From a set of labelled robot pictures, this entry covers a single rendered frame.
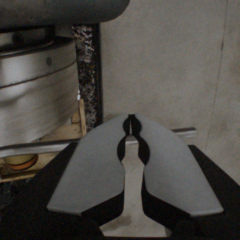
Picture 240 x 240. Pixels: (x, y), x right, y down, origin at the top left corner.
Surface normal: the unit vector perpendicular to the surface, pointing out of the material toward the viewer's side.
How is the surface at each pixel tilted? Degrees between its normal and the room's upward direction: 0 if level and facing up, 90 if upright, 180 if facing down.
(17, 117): 23
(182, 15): 0
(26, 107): 29
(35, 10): 49
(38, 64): 39
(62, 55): 57
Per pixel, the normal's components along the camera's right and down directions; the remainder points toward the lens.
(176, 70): 0.31, 0.48
